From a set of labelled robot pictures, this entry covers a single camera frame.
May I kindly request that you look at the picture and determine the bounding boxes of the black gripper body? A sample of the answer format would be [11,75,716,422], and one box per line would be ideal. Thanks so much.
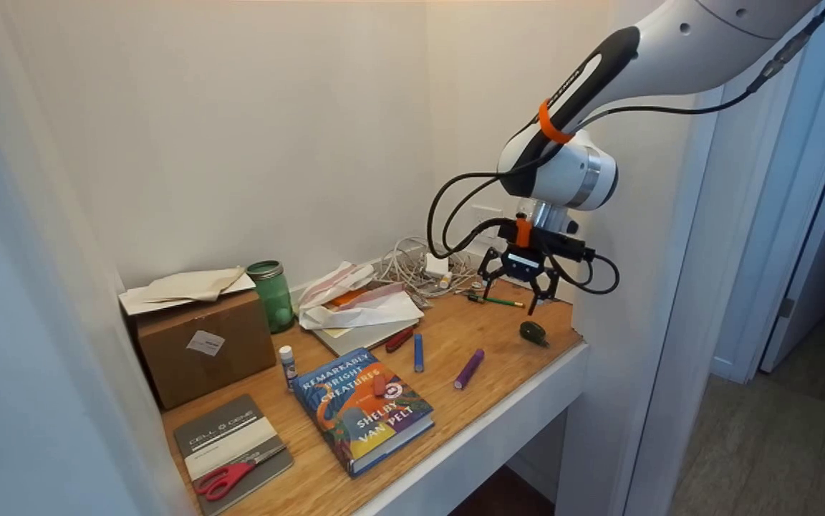
[491,217,593,280]

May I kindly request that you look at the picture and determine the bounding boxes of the purple marker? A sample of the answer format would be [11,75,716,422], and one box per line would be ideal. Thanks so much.
[454,350,485,389]

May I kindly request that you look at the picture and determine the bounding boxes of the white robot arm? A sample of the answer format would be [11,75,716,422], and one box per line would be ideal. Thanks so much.
[480,0,825,305]

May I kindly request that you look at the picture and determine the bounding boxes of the blue marker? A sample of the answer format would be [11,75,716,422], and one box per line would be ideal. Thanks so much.
[412,332,425,372]

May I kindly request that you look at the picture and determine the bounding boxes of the red marker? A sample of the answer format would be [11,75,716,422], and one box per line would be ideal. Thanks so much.
[384,327,417,353]

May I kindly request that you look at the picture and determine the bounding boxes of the green pencil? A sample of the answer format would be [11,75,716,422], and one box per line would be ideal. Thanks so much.
[464,290,523,309]

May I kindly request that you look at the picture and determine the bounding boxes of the green tape dispenser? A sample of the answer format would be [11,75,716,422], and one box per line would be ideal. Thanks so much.
[520,320,547,346]

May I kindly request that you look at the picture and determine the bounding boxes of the stack of envelopes and papers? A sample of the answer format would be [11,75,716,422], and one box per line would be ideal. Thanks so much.
[295,263,425,356]

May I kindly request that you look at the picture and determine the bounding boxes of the colourful hardcover book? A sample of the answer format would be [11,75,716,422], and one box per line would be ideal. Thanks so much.
[292,350,432,475]

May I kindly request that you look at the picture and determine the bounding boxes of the white glue stick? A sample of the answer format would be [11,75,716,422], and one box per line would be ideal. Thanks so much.
[278,345,299,392]

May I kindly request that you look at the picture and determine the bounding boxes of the white door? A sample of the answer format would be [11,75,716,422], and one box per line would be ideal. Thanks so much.
[710,39,825,380]

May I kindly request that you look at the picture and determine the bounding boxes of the grey striped notebook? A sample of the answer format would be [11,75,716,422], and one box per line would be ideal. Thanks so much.
[176,395,292,516]

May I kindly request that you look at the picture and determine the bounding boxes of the brown cardboard box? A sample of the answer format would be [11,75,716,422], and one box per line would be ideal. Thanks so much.
[133,292,275,409]

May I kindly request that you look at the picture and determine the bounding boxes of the pile of papers on box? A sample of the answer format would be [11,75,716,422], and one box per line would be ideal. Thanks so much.
[121,267,256,315]

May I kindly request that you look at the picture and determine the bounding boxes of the red scissors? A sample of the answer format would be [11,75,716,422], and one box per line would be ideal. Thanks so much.
[196,451,285,502]

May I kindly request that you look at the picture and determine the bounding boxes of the tangled white cables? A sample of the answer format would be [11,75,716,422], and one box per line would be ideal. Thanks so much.
[369,234,485,309]

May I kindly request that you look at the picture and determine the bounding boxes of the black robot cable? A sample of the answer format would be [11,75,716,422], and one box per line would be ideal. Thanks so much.
[425,0,825,297]

